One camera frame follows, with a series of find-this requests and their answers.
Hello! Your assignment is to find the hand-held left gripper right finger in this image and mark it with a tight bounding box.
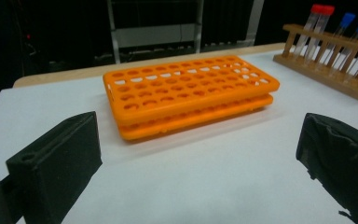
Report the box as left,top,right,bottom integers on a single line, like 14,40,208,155
296,112,358,224

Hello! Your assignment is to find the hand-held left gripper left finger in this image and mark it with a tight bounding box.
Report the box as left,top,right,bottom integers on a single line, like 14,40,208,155
6,111,103,224

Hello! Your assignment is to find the wooden test tube rack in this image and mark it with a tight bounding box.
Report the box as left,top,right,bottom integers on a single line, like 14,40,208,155
272,23,358,109

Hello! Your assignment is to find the orange plastic tube rack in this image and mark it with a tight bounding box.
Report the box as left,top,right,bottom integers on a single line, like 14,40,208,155
102,55,281,143

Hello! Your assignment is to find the dark equipment with red light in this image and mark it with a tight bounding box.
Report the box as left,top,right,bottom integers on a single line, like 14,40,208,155
21,31,36,55

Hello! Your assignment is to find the white table sheet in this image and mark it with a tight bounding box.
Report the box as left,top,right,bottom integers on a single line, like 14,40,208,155
0,49,358,224

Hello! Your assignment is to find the grey metal stand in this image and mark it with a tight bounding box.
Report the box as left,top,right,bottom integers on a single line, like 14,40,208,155
106,0,266,64

